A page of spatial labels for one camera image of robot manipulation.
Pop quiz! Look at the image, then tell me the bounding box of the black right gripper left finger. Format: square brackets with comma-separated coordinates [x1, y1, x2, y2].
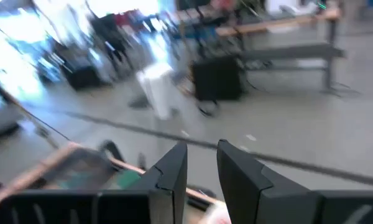
[0, 142, 188, 224]

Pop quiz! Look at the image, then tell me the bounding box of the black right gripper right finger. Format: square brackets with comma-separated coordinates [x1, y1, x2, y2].
[216, 139, 373, 224]

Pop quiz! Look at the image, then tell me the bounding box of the teal plastic bin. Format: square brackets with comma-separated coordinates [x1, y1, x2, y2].
[110, 169, 144, 191]

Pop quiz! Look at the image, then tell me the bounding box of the grey plastic bin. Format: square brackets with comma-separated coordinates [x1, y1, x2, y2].
[40, 146, 119, 191]

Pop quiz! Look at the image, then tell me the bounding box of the white trash can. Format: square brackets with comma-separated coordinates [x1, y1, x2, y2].
[136, 61, 183, 121]

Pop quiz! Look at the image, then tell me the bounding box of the black computer case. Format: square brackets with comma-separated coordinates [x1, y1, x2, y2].
[62, 57, 103, 91]
[190, 55, 246, 102]

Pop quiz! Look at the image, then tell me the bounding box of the wooden-top workbench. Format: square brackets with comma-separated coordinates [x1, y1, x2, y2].
[216, 7, 346, 94]

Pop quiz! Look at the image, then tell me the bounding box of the coiled black cable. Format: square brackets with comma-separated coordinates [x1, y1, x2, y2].
[197, 99, 221, 118]

